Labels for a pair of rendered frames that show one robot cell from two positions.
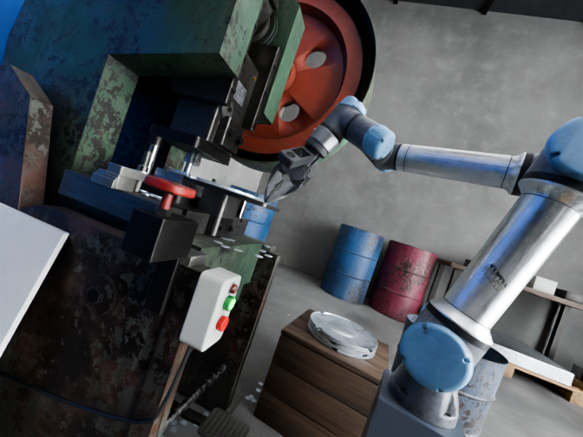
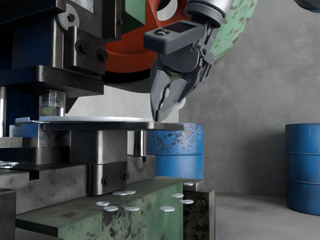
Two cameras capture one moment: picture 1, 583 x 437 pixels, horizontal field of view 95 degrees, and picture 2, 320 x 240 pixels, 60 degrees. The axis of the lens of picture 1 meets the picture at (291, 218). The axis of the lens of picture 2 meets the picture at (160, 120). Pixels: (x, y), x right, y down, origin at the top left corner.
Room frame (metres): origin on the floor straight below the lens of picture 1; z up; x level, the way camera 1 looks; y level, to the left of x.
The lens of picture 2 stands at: (0.26, -0.04, 0.76)
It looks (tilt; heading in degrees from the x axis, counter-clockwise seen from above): 3 degrees up; 14
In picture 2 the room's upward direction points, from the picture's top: straight up
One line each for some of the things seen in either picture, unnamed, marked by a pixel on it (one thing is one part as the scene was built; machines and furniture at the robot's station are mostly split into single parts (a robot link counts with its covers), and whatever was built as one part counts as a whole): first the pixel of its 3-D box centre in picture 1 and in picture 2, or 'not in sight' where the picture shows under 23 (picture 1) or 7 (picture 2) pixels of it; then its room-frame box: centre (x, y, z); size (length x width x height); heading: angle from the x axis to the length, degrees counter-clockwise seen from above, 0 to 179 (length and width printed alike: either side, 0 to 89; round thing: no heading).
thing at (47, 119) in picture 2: (220, 186); (94, 123); (0.78, 0.22, 0.78); 0.29 x 0.29 x 0.01
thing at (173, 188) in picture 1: (165, 204); not in sight; (0.44, 0.20, 0.72); 0.07 x 0.06 x 0.08; 76
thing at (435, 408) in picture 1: (426, 381); not in sight; (0.63, -0.43, 0.50); 0.15 x 0.15 x 0.10
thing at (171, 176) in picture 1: (184, 184); (53, 135); (0.81, 0.34, 0.76); 0.15 x 0.09 x 0.05; 166
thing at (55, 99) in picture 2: (193, 158); (55, 99); (0.81, 0.34, 0.84); 0.05 x 0.03 x 0.04; 166
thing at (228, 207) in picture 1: (228, 213); (113, 155); (0.77, 0.18, 0.72); 0.25 x 0.14 x 0.14; 76
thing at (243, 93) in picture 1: (223, 98); (67, 11); (0.80, 0.31, 1.04); 0.17 x 0.15 x 0.30; 76
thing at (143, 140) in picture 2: (242, 204); (140, 137); (0.95, 0.18, 0.75); 0.03 x 0.03 x 0.10; 76
